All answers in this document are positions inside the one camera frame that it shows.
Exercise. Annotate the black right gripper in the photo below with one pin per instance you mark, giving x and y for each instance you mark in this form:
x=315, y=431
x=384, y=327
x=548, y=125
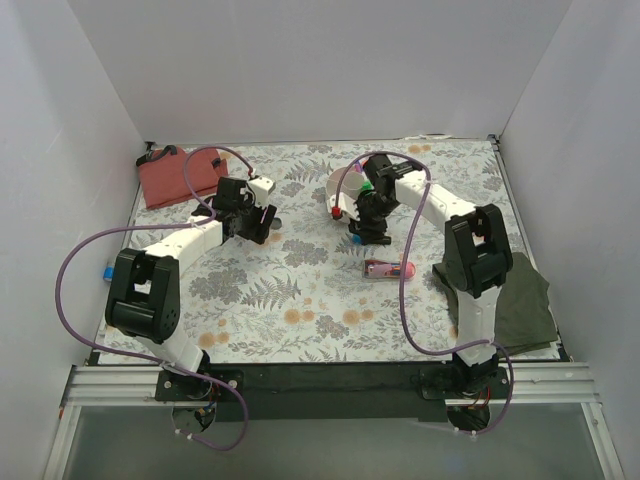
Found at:
x=372, y=235

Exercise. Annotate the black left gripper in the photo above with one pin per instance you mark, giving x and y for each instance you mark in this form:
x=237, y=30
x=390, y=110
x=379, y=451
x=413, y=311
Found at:
x=260, y=226

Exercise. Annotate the white divided round container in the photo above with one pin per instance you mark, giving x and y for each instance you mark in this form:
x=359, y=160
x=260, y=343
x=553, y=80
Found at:
x=351, y=184

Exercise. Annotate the blue grey glue stick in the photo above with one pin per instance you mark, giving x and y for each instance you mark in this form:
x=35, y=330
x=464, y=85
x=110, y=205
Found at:
x=108, y=272

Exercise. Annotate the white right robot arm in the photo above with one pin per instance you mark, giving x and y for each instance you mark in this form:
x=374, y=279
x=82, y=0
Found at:
x=477, y=253

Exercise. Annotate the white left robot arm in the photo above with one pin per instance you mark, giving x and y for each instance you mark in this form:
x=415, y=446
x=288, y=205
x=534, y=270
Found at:
x=144, y=296

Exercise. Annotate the pink transparent pencil case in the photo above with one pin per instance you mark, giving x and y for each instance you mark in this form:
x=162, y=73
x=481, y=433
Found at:
x=378, y=270

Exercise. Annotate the red folded cloth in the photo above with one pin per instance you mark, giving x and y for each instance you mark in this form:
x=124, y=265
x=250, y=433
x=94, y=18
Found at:
x=162, y=179

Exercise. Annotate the olive green folded cloth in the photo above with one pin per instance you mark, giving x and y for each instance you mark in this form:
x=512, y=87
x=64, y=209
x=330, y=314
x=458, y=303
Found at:
x=524, y=322

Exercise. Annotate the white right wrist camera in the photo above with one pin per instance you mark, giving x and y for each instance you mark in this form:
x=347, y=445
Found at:
x=343, y=208

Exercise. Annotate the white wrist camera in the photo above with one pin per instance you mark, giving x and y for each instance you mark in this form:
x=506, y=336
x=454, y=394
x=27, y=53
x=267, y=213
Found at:
x=343, y=208
x=261, y=188

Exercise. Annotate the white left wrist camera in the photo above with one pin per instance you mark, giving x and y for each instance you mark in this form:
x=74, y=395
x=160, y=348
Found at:
x=261, y=188

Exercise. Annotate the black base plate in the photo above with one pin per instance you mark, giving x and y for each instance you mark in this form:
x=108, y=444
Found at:
x=319, y=391

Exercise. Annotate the aluminium front rail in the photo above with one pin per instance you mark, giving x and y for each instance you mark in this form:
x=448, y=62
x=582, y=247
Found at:
x=537, y=383

